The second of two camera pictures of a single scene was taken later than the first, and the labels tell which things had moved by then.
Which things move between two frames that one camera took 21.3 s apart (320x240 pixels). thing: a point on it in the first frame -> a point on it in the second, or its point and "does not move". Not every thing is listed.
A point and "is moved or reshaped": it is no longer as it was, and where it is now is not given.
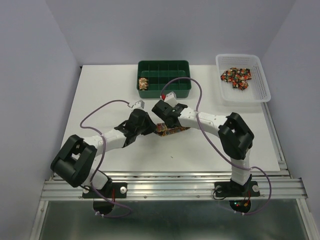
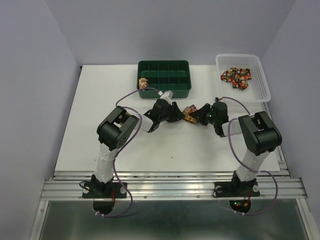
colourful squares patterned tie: x=162 y=130 is moved or reshaped
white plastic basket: x=242 y=80 does not move
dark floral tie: x=238 y=76 does not move
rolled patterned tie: x=143 y=83 does not move
